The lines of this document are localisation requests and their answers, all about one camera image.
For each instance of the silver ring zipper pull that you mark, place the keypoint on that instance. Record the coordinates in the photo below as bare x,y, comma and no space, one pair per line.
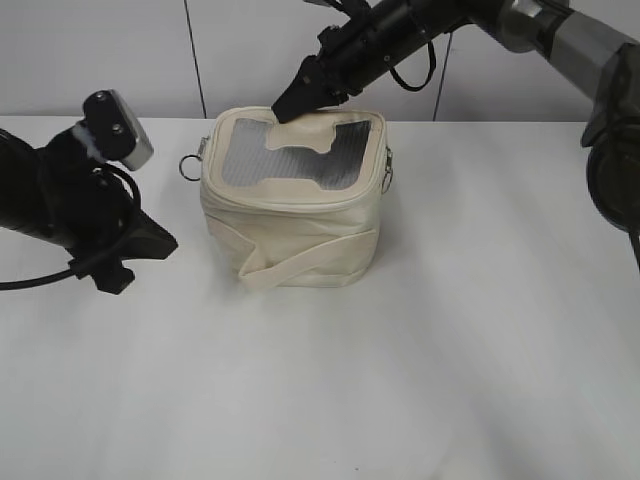
190,165

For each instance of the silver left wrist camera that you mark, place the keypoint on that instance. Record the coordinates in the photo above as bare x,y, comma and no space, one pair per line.
116,132

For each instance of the silver zipper pull right side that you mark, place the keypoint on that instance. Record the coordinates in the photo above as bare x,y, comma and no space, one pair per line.
388,172

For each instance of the cream canvas zipper bag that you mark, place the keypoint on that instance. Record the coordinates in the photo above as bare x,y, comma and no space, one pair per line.
295,204

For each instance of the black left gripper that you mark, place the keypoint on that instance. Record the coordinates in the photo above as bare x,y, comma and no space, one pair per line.
97,207

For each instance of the black silver robot arm right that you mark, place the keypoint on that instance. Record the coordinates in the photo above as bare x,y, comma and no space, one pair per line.
598,60

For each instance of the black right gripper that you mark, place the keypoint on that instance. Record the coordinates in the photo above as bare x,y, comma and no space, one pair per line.
343,67

